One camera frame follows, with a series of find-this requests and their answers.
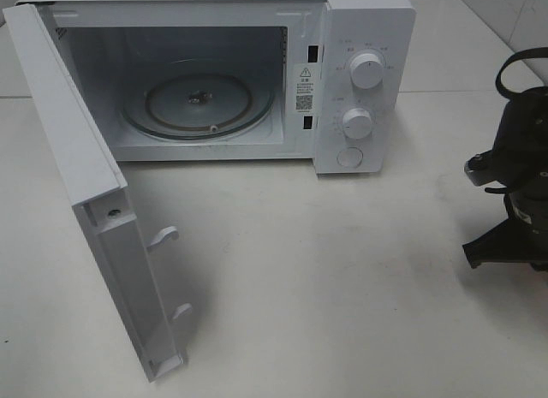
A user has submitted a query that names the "white microwave oven body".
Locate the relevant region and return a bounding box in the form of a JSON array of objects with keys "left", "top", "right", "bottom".
[{"left": 12, "top": 0, "right": 416, "bottom": 174}]

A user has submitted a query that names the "white microwave door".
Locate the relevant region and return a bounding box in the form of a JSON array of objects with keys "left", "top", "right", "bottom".
[{"left": 3, "top": 4, "right": 183, "bottom": 382}]

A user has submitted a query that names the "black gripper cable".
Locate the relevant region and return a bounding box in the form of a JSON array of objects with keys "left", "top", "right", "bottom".
[{"left": 494, "top": 46, "right": 548, "bottom": 102}]

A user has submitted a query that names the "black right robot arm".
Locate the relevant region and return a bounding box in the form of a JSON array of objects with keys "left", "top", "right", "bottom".
[{"left": 462, "top": 87, "right": 547, "bottom": 271}]

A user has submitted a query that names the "white round knob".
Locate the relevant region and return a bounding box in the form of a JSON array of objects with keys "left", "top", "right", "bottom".
[
  {"left": 348, "top": 50, "right": 384, "bottom": 90},
  {"left": 342, "top": 108, "right": 373, "bottom": 140}
]

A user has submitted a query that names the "glass microwave turntable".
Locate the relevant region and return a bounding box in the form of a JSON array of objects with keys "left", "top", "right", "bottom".
[{"left": 122, "top": 59, "right": 279, "bottom": 141}]

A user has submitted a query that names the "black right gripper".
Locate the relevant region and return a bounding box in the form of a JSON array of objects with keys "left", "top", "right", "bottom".
[{"left": 462, "top": 181, "right": 547, "bottom": 270}]

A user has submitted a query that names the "white round door button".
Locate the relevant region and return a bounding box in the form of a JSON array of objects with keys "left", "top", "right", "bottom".
[{"left": 337, "top": 147, "right": 363, "bottom": 169}]

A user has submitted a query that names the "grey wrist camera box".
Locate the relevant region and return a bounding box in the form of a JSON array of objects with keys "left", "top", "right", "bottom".
[{"left": 464, "top": 151, "right": 508, "bottom": 194}]

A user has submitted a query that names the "white warning label sticker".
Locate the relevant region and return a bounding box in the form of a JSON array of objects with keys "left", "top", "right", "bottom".
[{"left": 292, "top": 63, "right": 319, "bottom": 114}]

